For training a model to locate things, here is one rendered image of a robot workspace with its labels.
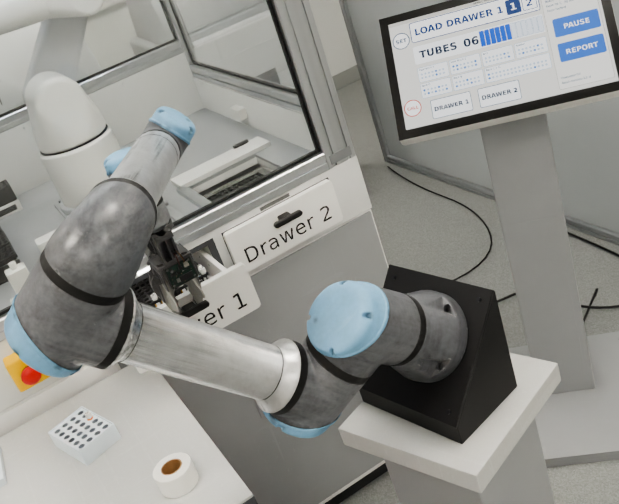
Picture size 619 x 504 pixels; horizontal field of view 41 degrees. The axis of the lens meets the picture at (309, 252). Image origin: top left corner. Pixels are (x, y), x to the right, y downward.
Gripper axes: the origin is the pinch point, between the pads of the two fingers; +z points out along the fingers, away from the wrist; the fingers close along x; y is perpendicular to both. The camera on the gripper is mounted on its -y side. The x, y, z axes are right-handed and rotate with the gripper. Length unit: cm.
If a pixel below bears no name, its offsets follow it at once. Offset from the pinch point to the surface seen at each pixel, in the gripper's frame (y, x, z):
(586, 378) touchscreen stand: -1, 95, 82
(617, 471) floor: 23, 80, 91
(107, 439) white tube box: 7.7, -26.0, 12.7
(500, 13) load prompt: -7, 95, -24
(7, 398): -18.7, -39.7, 8.3
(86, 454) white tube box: 9.2, -30.6, 12.2
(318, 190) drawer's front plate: -17.0, 42.0, -1.4
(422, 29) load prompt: -18, 81, -25
